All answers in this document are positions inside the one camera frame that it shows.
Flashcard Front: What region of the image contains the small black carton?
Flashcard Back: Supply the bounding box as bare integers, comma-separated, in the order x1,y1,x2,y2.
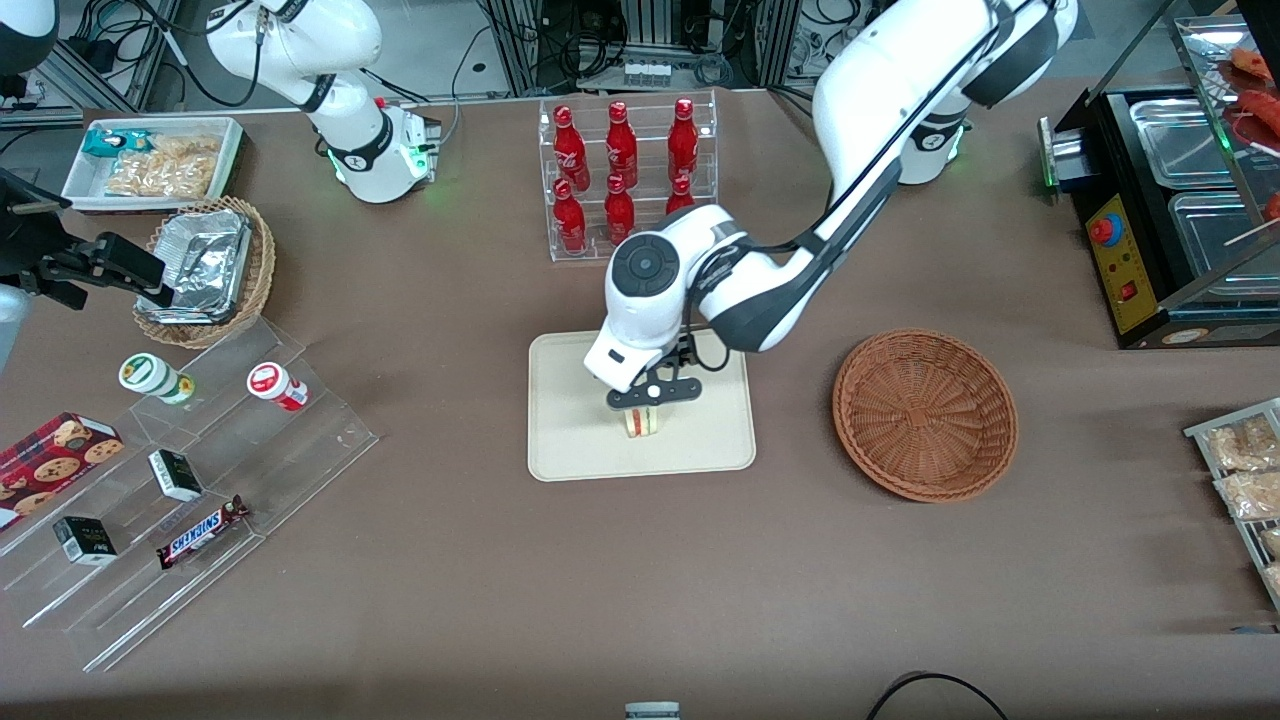
52,515,119,567
147,449,205,503

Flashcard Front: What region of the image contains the large brown wicker basket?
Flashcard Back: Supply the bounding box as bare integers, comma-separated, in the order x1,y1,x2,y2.
832,329,1020,503

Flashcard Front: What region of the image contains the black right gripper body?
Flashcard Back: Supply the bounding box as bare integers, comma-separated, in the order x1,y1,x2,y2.
20,233,169,311

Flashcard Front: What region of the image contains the teal snack packet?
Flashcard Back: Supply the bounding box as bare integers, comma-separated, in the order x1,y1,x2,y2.
82,128,151,159

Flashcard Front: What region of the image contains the clear bag of chips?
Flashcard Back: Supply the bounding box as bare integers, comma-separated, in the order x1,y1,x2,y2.
104,135,223,199

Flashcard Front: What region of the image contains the small tan wicker basket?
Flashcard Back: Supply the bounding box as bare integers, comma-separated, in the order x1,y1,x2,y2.
132,196,277,350

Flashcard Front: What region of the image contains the grey metal tray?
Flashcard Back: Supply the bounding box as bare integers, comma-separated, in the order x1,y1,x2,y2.
1184,398,1280,613

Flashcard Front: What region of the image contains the snickers chocolate bar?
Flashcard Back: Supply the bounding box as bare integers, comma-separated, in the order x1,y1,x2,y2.
156,494,251,571

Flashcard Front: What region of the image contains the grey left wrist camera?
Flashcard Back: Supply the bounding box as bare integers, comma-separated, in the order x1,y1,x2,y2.
606,377,704,412

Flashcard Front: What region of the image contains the red cookie box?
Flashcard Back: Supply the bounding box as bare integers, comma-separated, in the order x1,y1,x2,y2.
0,411,126,533

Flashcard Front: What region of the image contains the white bottle red lid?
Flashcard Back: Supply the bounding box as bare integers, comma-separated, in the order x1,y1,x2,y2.
246,361,310,413

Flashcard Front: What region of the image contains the white bottle green lid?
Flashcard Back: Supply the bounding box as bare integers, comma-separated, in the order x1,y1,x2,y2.
118,352,197,406

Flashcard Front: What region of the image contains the steel warmer pan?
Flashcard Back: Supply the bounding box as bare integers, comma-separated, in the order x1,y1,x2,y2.
1130,97,1238,190
1168,192,1280,293

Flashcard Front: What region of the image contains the black cable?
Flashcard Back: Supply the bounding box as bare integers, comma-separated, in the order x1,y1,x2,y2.
866,672,1011,720

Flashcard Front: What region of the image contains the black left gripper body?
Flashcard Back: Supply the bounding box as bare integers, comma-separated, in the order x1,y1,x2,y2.
656,336,702,382

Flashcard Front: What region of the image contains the black equipment rack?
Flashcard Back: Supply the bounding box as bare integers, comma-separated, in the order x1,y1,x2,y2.
478,0,804,93

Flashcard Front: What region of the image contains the clear acrylic bottle rack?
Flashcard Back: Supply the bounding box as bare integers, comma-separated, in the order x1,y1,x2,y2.
538,90,719,263

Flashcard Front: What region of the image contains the beige plastic tray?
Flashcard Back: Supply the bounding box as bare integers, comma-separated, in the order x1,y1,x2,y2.
527,322,758,483

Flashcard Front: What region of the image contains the clear acrylic step stand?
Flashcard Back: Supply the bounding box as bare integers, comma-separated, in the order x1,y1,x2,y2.
0,315,381,674

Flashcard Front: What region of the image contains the black angular mount block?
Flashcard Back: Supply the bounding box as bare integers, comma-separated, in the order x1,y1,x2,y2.
0,168,73,263

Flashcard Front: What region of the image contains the white rectangular bin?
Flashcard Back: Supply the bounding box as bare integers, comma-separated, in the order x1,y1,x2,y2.
60,116,247,213

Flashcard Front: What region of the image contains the aluminium foil container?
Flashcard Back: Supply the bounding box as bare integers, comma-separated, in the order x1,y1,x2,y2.
135,208,253,323

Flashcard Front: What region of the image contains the black food warmer machine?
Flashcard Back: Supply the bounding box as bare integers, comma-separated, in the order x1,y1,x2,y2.
1037,14,1280,351

